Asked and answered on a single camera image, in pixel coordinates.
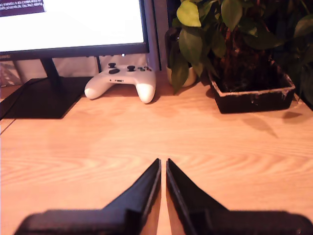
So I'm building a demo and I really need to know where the tall dark grey box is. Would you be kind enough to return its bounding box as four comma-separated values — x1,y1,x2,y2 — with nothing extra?
143,0,162,72

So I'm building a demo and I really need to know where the black Huawei computer monitor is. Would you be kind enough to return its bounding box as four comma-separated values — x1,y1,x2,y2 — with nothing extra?
0,0,150,120

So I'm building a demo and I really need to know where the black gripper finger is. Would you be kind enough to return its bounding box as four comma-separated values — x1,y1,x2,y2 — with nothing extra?
102,158,162,235
165,158,230,235

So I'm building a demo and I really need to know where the plant in black planter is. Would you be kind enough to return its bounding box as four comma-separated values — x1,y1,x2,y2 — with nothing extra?
195,0,313,115

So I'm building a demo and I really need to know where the white game controller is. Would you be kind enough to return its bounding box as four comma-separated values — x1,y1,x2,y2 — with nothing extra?
84,63,157,104

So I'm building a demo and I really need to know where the plant in white pot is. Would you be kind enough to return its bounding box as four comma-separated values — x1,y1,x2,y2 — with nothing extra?
167,0,203,95

